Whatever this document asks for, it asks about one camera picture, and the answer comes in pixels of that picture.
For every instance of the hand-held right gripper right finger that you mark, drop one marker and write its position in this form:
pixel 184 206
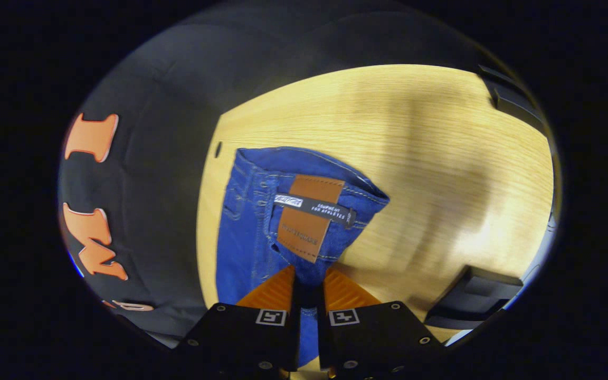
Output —
pixel 367 338

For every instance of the blue denim jeans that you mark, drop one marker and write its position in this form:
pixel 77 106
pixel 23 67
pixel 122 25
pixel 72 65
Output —
pixel 246 237

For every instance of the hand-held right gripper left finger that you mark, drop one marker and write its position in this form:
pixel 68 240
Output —
pixel 246 338

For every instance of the black block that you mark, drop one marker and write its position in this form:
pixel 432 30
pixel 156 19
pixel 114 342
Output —
pixel 473 295

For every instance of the black backdrop cloth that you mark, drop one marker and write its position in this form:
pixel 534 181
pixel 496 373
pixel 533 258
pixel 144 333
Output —
pixel 161 174

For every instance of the black bar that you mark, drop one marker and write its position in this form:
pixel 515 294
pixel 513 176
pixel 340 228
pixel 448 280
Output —
pixel 515 103

